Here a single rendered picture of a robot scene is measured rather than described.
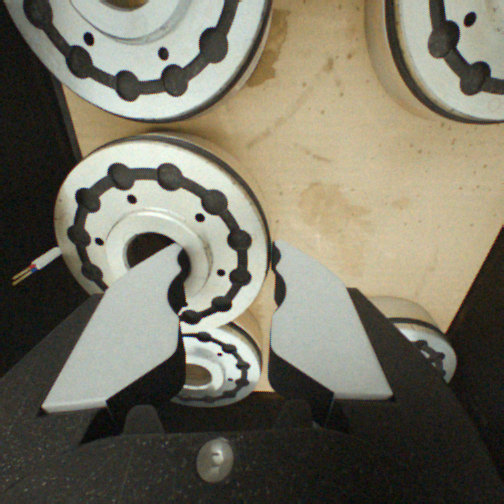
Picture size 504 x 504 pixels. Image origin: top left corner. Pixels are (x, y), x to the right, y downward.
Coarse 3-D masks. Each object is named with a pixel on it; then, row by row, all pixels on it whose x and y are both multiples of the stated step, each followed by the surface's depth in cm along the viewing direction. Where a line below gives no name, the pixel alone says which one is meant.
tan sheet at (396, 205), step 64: (128, 0) 11; (320, 0) 11; (320, 64) 12; (128, 128) 14; (192, 128) 14; (256, 128) 13; (320, 128) 13; (384, 128) 13; (448, 128) 13; (320, 192) 15; (384, 192) 15; (448, 192) 15; (320, 256) 17; (384, 256) 17; (448, 256) 17; (448, 320) 19
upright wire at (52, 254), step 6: (48, 252) 12; (54, 252) 12; (60, 252) 12; (42, 258) 11; (48, 258) 11; (54, 258) 12; (36, 264) 11; (42, 264) 11; (24, 270) 10; (30, 270) 11; (18, 276) 10; (24, 276) 10
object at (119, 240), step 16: (144, 208) 10; (160, 208) 10; (128, 224) 10; (144, 224) 10; (160, 224) 10; (176, 224) 10; (192, 224) 11; (112, 240) 11; (128, 240) 11; (176, 240) 11; (192, 240) 11; (112, 256) 11; (128, 256) 12; (192, 256) 11; (208, 256) 11; (192, 272) 11; (208, 272) 11; (192, 288) 12
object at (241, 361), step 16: (192, 336) 17; (208, 336) 17; (224, 336) 17; (240, 336) 17; (208, 352) 18; (224, 352) 18; (240, 352) 17; (256, 352) 18; (240, 368) 19; (256, 368) 18; (224, 384) 19; (240, 384) 20; (256, 384) 19; (176, 400) 21; (192, 400) 21; (208, 400) 21; (224, 400) 20
